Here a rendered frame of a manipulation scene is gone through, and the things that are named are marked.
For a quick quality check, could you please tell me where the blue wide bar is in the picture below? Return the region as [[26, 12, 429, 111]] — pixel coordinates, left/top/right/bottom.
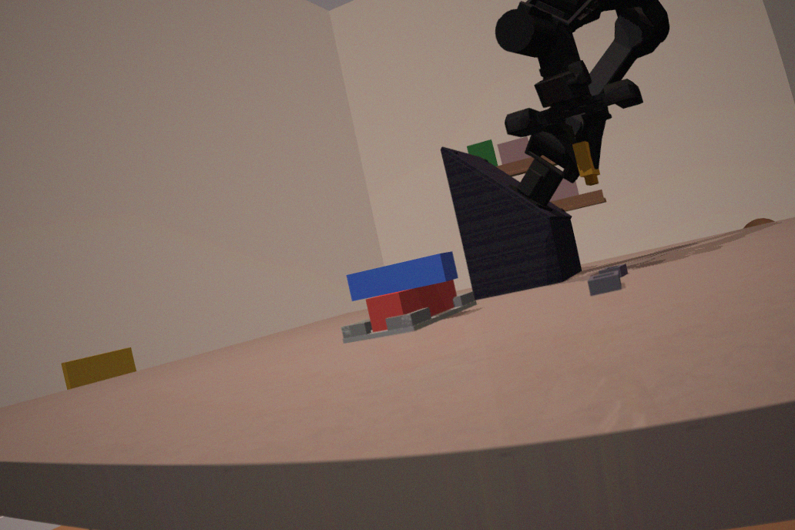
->
[[346, 251, 458, 301]]

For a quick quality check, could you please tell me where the orange rectangular block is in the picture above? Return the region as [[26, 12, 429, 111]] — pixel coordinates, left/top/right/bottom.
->
[[572, 141, 600, 186]]

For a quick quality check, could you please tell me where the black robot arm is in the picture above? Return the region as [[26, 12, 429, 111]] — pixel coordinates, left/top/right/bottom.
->
[[495, 0, 670, 212]]

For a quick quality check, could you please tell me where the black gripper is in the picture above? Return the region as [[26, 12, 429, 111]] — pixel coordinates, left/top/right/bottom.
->
[[505, 54, 643, 169]]

